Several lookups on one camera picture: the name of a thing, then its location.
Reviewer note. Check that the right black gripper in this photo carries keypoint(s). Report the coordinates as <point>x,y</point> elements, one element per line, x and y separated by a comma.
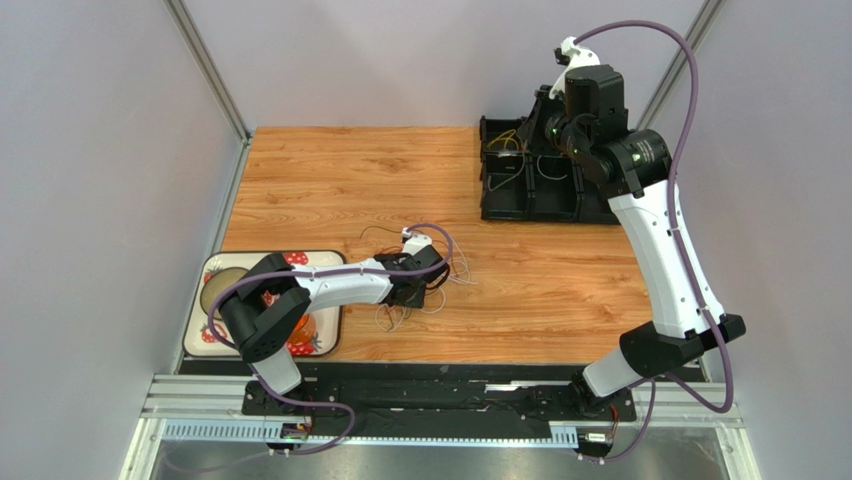
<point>540,114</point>

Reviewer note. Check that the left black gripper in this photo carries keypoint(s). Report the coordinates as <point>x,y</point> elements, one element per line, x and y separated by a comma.
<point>418,302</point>

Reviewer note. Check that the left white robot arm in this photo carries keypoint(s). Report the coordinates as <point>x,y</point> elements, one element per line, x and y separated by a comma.
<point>263,308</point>

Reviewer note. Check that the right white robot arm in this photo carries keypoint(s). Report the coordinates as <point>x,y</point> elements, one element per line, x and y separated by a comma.
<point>634,175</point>

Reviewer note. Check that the black six-compartment bin organizer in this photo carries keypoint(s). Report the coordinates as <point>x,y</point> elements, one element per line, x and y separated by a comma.
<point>521,186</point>

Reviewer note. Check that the orange transparent cup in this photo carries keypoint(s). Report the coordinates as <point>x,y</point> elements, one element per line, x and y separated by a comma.
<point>304,332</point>

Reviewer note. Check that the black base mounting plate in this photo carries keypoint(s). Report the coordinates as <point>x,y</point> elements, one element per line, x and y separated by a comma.
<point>442,401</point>

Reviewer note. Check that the strawberry pattern tray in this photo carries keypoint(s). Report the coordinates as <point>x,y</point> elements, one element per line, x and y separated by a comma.
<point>202,339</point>

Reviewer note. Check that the grey ceramic bowl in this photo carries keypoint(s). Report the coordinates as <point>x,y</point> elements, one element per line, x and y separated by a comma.
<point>214,282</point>

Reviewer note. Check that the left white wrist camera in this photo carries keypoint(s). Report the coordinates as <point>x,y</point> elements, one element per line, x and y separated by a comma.
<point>413,241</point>

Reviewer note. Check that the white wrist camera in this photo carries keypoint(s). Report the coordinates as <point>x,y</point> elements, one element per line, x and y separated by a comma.
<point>413,241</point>
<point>571,56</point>

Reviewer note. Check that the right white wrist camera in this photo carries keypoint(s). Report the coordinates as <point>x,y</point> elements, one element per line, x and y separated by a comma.
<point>571,56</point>

